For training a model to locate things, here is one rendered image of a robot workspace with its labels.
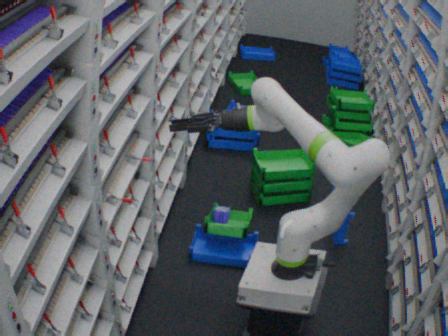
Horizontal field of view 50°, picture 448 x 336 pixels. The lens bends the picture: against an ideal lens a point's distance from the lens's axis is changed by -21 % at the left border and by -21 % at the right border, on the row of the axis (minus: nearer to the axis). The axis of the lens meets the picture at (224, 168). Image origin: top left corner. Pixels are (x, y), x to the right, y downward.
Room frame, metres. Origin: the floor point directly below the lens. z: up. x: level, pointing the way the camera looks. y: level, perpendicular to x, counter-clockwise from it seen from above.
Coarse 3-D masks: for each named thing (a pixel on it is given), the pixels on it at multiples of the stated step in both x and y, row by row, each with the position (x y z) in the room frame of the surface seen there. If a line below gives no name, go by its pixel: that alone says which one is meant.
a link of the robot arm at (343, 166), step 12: (324, 132) 1.58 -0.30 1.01; (312, 144) 1.55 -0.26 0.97; (324, 144) 1.53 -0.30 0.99; (336, 144) 1.52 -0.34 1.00; (312, 156) 1.54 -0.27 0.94; (324, 156) 1.50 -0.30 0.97; (336, 156) 1.48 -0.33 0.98; (348, 156) 1.47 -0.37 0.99; (360, 156) 1.49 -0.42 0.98; (324, 168) 1.48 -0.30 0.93; (336, 168) 1.45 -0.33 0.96; (348, 168) 1.44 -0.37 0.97; (360, 168) 1.46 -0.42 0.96; (336, 180) 1.44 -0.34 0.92; (348, 180) 1.43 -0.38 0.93; (360, 180) 1.47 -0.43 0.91
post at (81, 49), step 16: (96, 0) 1.35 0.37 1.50; (96, 16) 1.36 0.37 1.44; (80, 48) 1.32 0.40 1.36; (96, 64) 1.38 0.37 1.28; (96, 80) 1.39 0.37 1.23; (96, 96) 1.39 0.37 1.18; (80, 112) 1.31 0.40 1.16; (96, 112) 1.39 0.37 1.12; (96, 128) 1.39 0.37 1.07; (96, 144) 1.39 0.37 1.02; (80, 176) 1.32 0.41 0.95; (96, 192) 1.36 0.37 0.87; (96, 224) 1.32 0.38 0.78; (96, 272) 1.32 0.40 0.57
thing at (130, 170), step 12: (132, 132) 2.00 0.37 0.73; (144, 132) 2.01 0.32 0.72; (144, 144) 1.97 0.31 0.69; (132, 168) 1.80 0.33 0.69; (120, 180) 1.70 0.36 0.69; (120, 192) 1.64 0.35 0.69; (108, 204) 1.55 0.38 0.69; (120, 204) 1.62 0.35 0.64; (108, 216) 1.49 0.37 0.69; (108, 228) 1.44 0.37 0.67
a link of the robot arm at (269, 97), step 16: (256, 80) 1.85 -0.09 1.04; (272, 80) 1.84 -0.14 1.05; (256, 96) 1.80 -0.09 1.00; (272, 96) 1.76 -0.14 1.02; (288, 96) 1.77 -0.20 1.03; (272, 112) 1.74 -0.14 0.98; (288, 112) 1.69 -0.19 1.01; (304, 112) 1.68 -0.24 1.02; (288, 128) 1.66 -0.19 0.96; (304, 128) 1.61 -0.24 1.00; (320, 128) 1.59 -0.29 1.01; (304, 144) 1.58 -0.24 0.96
